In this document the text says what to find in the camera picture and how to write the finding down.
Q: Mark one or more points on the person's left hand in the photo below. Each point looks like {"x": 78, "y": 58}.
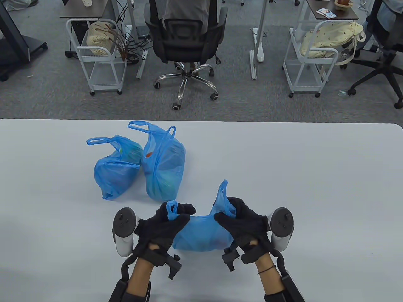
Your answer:
{"x": 160, "y": 226}

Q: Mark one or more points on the dark brown desk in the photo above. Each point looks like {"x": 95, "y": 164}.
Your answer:
{"x": 78, "y": 11}
{"x": 346, "y": 14}

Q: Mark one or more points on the small woven basket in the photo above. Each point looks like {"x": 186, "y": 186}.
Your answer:
{"x": 343, "y": 4}

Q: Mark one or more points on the pale yellow cloth bag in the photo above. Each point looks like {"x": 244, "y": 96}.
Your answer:
{"x": 327, "y": 37}

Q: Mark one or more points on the black and white handheld controller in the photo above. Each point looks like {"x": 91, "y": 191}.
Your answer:
{"x": 124, "y": 220}
{"x": 281, "y": 220}

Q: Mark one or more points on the white metal desk leg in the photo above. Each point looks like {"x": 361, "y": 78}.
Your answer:
{"x": 140, "y": 70}
{"x": 261, "y": 19}

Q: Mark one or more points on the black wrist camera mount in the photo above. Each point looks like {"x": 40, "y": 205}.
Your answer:
{"x": 229, "y": 259}
{"x": 173, "y": 267}

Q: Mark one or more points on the blue plastic bag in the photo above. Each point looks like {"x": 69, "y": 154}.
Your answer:
{"x": 116, "y": 173}
{"x": 163, "y": 170}
{"x": 201, "y": 232}

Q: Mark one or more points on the black box with white label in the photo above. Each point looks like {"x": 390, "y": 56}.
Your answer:
{"x": 117, "y": 291}
{"x": 291, "y": 288}

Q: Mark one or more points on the cream woven bag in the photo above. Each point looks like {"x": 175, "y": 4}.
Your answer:
{"x": 97, "y": 41}

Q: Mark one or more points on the small printed cards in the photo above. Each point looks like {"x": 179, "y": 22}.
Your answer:
{"x": 326, "y": 13}

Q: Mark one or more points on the black mesh office chair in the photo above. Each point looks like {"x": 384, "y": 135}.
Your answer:
{"x": 185, "y": 41}

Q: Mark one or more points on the black wheeled stand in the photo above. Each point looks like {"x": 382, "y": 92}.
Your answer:
{"x": 19, "y": 44}

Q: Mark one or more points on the person's left forearm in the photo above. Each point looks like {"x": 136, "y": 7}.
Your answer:
{"x": 140, "y": 273}

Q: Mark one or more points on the person's right forearm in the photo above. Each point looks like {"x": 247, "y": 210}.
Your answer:
{"x": 267, "y": 276}

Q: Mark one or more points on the person's right hand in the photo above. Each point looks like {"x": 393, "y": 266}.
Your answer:
{"x": 245, "y": 223}

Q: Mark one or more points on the white wheeled utility cart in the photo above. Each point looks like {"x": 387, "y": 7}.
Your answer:
{"x": 305, "y": 75}
{"x": 105, "y": 75}

